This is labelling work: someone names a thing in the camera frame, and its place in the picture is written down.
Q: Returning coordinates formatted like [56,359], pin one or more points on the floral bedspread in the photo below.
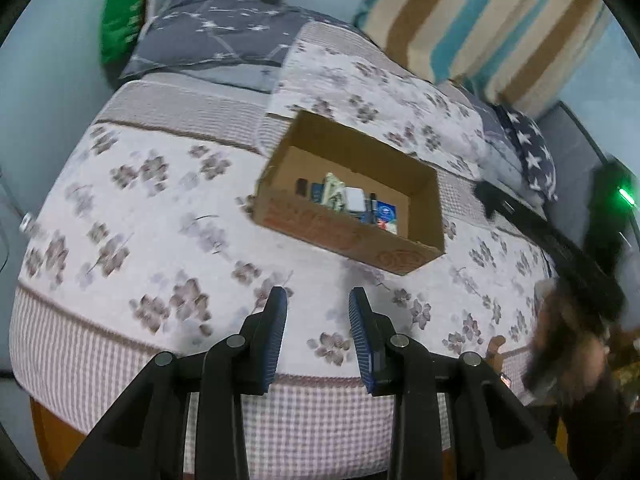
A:
[146,243]

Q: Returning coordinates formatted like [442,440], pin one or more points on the grey constellation pillow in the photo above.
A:
[240,43]

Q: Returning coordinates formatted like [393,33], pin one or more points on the white square charger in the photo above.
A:
[355,200]

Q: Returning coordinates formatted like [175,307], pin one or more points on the green shopping bag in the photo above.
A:
[121,23]

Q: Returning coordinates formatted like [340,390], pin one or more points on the smartphone with lit screen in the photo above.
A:
[506,380]

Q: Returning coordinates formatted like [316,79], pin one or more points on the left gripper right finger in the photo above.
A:
[371,332]

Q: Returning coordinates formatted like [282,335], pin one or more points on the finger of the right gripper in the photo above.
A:
[589,269]

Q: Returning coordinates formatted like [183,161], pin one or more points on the folded floral quilt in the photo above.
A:
[335,73]

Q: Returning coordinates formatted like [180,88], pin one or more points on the grey padded headboard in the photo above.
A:
[575,155]

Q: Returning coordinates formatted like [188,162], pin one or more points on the folded grey blanket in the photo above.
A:
[502,165]

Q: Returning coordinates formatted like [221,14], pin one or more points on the navy star pillow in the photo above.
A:
[528,141]

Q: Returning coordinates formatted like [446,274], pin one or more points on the white plug with cable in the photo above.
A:
[26,220]

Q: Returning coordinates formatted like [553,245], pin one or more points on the green packet on bed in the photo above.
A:
[333,193]

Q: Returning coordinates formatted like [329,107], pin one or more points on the right striped cushion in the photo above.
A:
[521,52]

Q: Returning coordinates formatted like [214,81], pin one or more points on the blue card box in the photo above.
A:
[386,217]

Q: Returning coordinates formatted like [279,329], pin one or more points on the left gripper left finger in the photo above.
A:
[263,333]

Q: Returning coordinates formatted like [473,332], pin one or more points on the brown cardboard box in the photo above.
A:
[289,191]

